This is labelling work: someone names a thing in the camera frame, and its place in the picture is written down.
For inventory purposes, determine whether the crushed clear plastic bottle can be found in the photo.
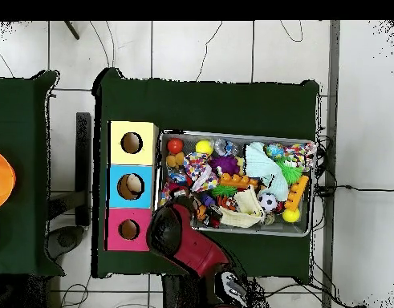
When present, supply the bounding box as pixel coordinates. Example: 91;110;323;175
166;171;187;186
213;138;240;157

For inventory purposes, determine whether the wooden three-hole box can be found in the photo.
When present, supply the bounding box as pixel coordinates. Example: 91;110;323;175
104;120;160;252

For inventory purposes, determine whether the yellow ball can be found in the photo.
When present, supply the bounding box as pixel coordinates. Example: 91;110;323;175
195;140;214;156

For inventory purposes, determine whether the purple knobbly toy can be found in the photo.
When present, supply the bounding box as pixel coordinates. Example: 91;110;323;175
209;155;242;176

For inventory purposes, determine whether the red orange ball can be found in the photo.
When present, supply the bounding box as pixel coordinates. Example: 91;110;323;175
166;138;185;156

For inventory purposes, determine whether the orange studded building brick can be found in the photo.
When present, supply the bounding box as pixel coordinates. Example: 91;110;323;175
219;172;259;189

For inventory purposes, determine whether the crushed soda can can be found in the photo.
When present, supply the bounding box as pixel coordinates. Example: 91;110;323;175
205;205;224;229

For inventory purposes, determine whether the cream waffle cloth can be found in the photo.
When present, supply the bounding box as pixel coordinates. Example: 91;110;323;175
217;184;266;229

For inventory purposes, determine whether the mint green cloth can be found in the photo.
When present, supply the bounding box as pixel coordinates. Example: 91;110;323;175
244;141;290;202

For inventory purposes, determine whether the small soccer ball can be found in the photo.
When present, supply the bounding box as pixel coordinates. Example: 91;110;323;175
258;192;278;213

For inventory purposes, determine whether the globe print ball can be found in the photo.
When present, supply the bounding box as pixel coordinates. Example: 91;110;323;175
265;143;286;161

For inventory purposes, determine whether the green spiky ball with eyes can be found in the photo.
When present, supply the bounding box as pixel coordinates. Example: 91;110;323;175
275;158;304;186

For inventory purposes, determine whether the black panel stand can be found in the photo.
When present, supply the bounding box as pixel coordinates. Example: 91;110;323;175
75;111;92;227

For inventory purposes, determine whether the dark green side tablecloth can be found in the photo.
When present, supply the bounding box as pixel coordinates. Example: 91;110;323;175
0;69;66;278

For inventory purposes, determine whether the orange bowl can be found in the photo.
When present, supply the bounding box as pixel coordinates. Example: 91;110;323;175
0;148;17;212

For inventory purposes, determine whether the wire mesh bin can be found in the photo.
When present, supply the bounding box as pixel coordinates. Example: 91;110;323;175
152;128;318;238

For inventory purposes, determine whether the long black floor cable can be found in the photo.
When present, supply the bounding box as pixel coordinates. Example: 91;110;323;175
315;184;394;197

